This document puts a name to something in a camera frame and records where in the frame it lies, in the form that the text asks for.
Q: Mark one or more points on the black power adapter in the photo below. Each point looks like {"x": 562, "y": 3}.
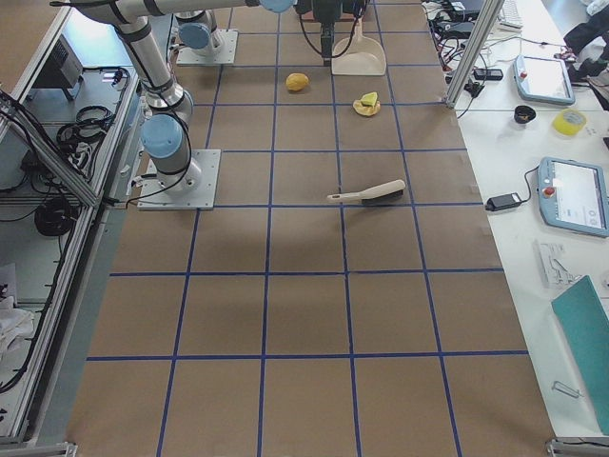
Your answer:
{"x": 503, "y": 202}

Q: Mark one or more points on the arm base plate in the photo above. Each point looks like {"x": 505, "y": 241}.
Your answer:
{"x": 202, "y": 47}
{"x": 195, "y": 190}

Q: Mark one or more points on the teach pendant far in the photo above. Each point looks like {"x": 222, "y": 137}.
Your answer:
{"x": 543, "y": 80}

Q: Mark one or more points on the yellow-brown potato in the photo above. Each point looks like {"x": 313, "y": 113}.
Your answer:
{"x": 296, "y": 82}

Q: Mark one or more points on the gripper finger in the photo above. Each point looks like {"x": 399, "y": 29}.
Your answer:
{"x": 327, "y": 43}

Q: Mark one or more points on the beige hand brush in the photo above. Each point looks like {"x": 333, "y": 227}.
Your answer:
{"x": 381, "y": 194}

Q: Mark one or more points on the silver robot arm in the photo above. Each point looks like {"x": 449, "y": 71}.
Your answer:
{"x": 130, "y": 21}
{"x": 207, "y": 19}

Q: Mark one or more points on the beige plastic dustpan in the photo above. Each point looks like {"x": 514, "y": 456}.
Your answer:
{"x": 358, "y": 55}

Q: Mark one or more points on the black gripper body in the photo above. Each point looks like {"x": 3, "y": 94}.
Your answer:
{"x": 324, "y": 14}

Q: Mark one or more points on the yellow green sponge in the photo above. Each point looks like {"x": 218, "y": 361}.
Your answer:
{"x": 369, "y": 99}

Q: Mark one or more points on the teach pendant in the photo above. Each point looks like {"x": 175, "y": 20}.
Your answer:
{"x": 573, "y": 196}
{"x": 543, "y": 80}

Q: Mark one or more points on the small black bowl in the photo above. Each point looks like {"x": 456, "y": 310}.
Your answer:
{"x": 524, "y": 114}

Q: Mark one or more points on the bread croissant piece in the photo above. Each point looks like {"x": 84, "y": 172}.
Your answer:
{"x": 366, "y": 110}

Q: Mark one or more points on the yellow tape roll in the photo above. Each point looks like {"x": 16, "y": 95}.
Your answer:
{"x": 569, "y": 122}

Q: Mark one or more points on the aluminium frame post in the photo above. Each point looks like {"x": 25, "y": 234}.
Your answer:
{"x": 480, "y": 32}

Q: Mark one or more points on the teach pendant near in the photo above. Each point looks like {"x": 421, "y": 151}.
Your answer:
{"x": 573, "y": 196}

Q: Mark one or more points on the teal folder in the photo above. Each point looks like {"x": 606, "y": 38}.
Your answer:
{"x": 585, "y": 326}

